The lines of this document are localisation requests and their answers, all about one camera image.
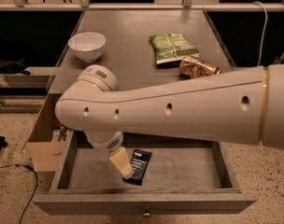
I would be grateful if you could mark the gold brown snack bag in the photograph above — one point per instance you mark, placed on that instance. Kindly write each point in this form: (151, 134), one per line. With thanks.
(193, 67)

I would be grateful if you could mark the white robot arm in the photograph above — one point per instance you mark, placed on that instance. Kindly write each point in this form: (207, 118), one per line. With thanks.
(244, 106)

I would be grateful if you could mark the green snack bag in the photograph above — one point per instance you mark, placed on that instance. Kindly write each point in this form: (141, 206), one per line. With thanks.
(171, 48)

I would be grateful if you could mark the grey metal rail frame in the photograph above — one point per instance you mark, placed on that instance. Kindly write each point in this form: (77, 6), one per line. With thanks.
(209, 5)

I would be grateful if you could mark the white ceramic bowl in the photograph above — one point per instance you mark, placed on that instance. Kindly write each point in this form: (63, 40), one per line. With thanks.
(88, 46)

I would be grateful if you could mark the black object on ledge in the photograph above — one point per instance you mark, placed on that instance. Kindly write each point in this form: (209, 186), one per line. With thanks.
(13, 67)

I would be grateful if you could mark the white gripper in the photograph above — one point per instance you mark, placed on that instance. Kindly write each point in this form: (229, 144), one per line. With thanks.
(108, 141)

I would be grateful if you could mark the brown cardboard box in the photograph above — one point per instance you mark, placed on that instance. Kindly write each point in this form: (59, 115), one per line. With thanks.
(44, 152)

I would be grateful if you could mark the dark blue rxbar wrapper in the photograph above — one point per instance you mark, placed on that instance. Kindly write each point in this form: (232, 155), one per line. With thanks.
(139, 162)

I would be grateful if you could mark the metal bracket at right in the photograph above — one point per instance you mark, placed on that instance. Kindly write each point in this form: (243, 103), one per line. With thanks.
(280, 59)

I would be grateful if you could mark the open grey top drawer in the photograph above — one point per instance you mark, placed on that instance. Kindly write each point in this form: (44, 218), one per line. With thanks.
(184, 177)

